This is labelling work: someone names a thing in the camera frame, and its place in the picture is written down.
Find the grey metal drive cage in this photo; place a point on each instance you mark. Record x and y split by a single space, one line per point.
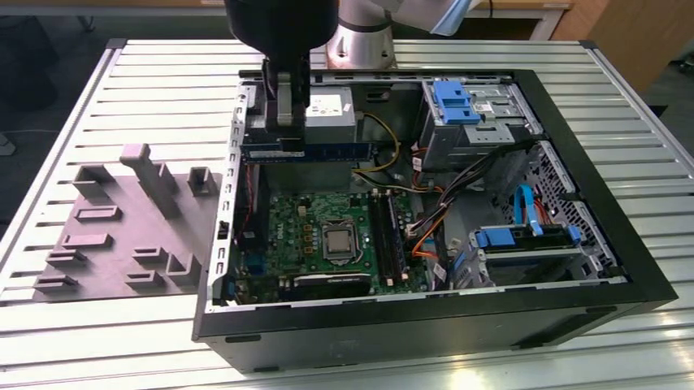
487 134

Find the wooden desk with white frame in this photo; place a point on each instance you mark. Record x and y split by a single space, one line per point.
541 5

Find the black PC case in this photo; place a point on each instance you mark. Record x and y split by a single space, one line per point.
433 337

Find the blue plastic drive latch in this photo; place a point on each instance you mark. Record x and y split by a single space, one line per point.
455 105

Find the black graphics card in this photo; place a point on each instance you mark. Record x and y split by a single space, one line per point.
330 284

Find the blue RAM stick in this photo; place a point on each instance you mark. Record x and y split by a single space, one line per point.
336 152

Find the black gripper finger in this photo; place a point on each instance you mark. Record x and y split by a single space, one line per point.
269 93
301 101

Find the CPU socket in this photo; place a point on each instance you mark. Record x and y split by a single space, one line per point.
339 255

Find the hard disk in blue carrier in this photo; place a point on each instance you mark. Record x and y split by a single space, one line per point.
520 239

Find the silver CPU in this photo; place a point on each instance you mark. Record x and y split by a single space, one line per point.
337 240

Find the grey metal disk bay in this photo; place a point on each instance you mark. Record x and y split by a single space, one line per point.
536 252

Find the grey power supply unit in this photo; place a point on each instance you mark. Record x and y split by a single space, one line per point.
302 178

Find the green motherboard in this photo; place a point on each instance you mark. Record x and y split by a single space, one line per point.
292 243

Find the wooden cabinet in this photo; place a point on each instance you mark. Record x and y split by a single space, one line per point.
633 36

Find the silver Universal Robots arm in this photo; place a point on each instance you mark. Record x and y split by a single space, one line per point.
363 48

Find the installed RAM stick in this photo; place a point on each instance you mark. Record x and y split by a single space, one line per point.
396 243

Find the black RAM slot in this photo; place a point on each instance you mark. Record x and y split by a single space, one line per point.
375 235

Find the grey parts rack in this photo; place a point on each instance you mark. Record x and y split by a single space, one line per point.
140 235

